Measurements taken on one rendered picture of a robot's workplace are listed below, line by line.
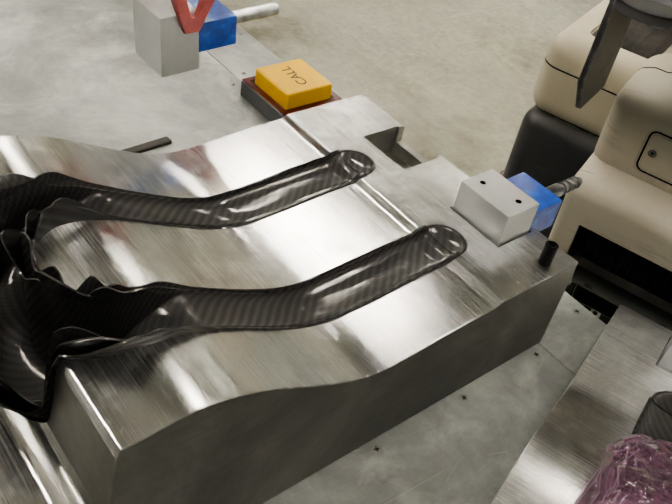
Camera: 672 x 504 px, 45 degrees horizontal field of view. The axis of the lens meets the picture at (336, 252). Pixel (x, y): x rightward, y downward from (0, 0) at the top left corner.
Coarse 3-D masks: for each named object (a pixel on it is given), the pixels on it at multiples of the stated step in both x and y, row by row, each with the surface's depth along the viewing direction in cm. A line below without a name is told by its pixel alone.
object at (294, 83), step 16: (288, 64) 87; (304, 64) 88; (256, 80) 86; (272, 80) 84; (288, 80) 84; (304, 80) 85; (320, 80) 86; (272, 96) 85; (288, 96) 82; (304, 96) 84; (320, 96) 85
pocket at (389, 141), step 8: (392, 128) 71; (400, 128) 71; (368, 136) 69; (376, 136) 70; (384, 136) 71; (392, 136) 71; (400, 136) 72; (376, 144) 71; (384, 144) 71; (392, 144) 72; (400, 144) 72; (384, 152) 72; (392, 152) 73; (400, 152) 72; (408, 152) 71; (416, 152) 71; (400, 160) 72; (408, 160) 71; (416, 160) 70; (424, 160) 70
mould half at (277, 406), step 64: (256, 128) 68; (320, 128) 69; (384, 128) 70; (192, 192) 60; (384, 192) 63; (448, 192) 65; (64, 256) 46; (128, 256) 48; (192, 256) 52; (256, 256) 56; (320, 256) 57; (512, 256) 60; (384, 320) 54; (448, 320) 54; (512, 320) 59; (64, 384) 41; (128, 384) 40; (192, 384) 41; (256, 384) 43; (320, 384) 46; (384, 384) 52; (448, 384) 59; (0, 448) 45; (64, 448) 43; (128, 448) 38; (192, 448) 42; (256, 448) 46; (320, 448) 52
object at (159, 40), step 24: (144, 0) 67; (168, 0) 68; (192, 0) 71; (216, 0) 71; (144, 24) 68; (168, 24) 66; (216, 24) 69; (144, 48) 69; (168, 48) 67; (192, 48) 69; (168, 72) 69
